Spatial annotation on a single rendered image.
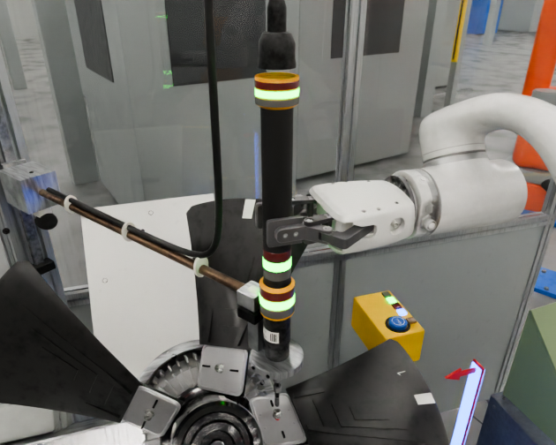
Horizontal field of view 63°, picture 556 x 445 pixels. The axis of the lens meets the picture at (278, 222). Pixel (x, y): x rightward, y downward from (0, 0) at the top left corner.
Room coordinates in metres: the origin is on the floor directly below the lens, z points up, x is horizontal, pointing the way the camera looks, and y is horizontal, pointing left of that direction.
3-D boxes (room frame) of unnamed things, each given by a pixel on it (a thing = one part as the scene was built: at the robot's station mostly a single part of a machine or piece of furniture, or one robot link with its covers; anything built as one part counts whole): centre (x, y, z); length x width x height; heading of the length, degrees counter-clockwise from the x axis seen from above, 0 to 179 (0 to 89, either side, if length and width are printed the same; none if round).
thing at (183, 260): (0.64, 0.24, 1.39); 0.54 x 0.01 x 0.01; 52
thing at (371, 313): (0.84, -0.26, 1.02); 0.16 x 0.10 x 0.11; 17
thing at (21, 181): (0.84, 0.50, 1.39); 0.10 x 0.07 x 0.08; 52
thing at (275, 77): (0.45, 0.00, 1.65); 0.04 x 0.04 x 0.03
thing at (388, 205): (0.49, -0.10, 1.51); 0.11 x 0.10 x 0.07; 108
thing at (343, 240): (0.44, -0.08, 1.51); 0.08 x 0.06 x 0.01; 167
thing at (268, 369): (0.46, 0.01, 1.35); 0.09 x 0.07 x 0.10; 52
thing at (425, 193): (0.51, -0.16, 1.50); 0.09 x 0.03 x 0.08; 18
